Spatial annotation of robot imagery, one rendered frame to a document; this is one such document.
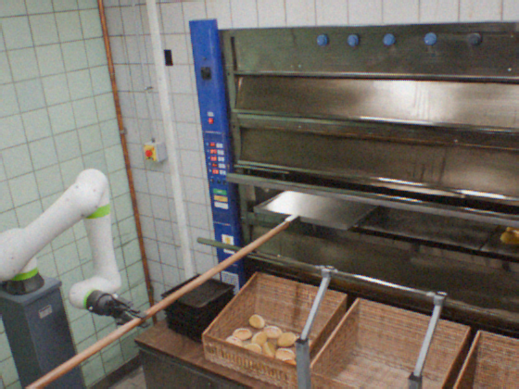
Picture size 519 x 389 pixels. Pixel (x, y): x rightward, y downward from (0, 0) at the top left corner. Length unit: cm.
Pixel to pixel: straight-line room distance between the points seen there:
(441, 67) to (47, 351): 196
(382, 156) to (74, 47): 176
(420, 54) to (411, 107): 21
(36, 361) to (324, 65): 174
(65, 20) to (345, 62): 155
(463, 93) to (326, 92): 60
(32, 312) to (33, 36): 143
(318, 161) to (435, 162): 55
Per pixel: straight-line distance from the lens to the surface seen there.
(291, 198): 317
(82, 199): 216
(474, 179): 240
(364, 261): 278
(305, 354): 238
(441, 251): 257
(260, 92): 281
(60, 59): 333
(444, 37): 236
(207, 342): 290
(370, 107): 250
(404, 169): 250
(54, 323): 263
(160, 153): 331
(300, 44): 265
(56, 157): 333
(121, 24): 340
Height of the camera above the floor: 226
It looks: 21 degrees down
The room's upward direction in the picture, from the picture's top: 5 degrees counter-clockwise
